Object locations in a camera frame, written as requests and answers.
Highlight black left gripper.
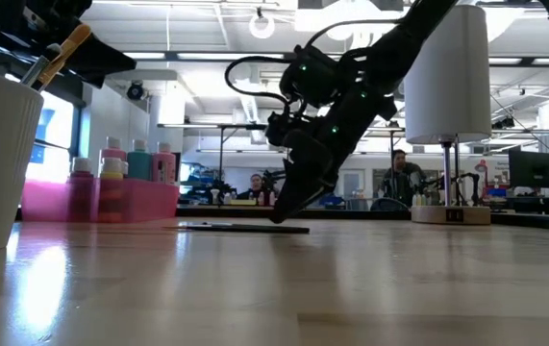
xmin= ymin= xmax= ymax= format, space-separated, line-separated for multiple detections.
xmin=0 ymin=0 xmax=138 ymax=90

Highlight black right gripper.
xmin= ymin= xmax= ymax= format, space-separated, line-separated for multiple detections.
xmin=268 ymin=80 xmax=399 ymax=225

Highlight black paintbrush orange bristles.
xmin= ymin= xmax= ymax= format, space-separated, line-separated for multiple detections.
xmin=37 ymin=23 xmax=94 ymax=92

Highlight black paintbrush tan bristles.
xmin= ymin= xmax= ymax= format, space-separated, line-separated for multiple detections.
xmin=176 ymin=221 xmax=312 ymax=235

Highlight black handle paintbrush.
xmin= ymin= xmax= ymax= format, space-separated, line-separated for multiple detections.
xmin=20 ymin=43 xmax=63 ymax=88

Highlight small yellow paint bottle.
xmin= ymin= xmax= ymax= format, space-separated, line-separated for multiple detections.
xmin=97 ymin=157 xmax=127 ymax=223

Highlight black ceiling spotlight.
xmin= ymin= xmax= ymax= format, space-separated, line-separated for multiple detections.
xmin=126 ymin=80 xmax=145 ymax=101

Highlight person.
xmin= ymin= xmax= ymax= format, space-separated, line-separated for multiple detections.
xmin=236 ymin=173 xmax=276 ymax=202
xmin=379 ymin=148 xmax=428 ymax=207

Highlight long ceiling light bar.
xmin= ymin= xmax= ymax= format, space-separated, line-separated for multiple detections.
xmin=122 ymin=50 xmax=549 ymax=67

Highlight white ribbed cup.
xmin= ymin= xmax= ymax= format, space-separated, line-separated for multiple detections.
xmin=0 ymin=66 xmax=45 ymax=255

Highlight pink plastic tray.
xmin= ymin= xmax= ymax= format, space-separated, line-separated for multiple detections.
xmin=20 ymin=176 xmax=182 ymax=224

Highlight table lamp white shade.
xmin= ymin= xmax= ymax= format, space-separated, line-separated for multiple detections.
xmin=402 ymin=4 xmax=493 ymax=226

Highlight black monitor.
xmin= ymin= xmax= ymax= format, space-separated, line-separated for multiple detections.
xmin=508 ymin=150 xmax=549 ymax=191

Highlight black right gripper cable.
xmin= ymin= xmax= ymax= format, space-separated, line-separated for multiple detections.
xmin=223 ymin=54 xmax=300 ymax=106

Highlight white ring light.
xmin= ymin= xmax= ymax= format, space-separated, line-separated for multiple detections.
xmin=248 ymin=12 xmax=276 ymax=40

